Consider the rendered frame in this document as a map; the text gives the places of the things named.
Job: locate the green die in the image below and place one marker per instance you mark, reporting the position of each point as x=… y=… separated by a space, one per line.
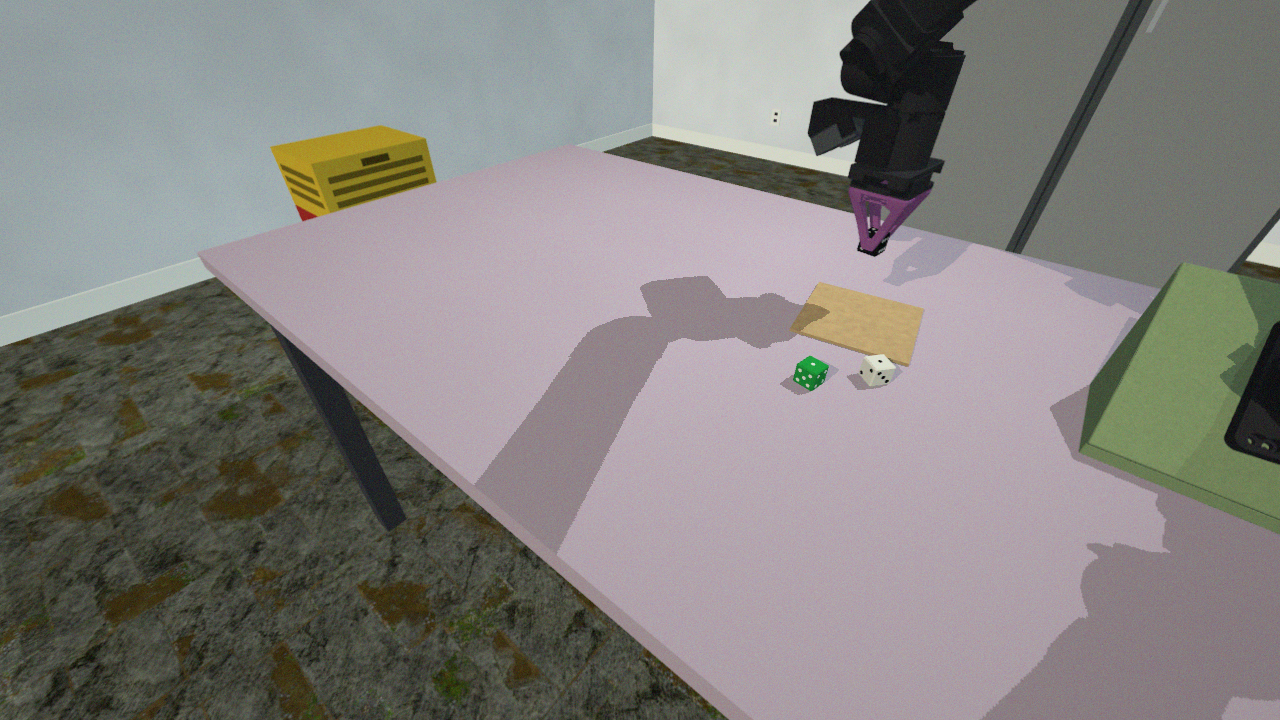
x=810 y=373

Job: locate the tan square mat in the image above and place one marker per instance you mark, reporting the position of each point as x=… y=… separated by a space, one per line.
x=861 y=322

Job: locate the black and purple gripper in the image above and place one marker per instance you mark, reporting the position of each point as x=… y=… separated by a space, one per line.
x=909 y=164

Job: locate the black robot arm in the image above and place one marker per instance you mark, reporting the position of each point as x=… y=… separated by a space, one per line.
x=900 y=39

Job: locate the white die with black pips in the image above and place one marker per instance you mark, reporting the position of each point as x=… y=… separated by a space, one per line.
x=876 y=370

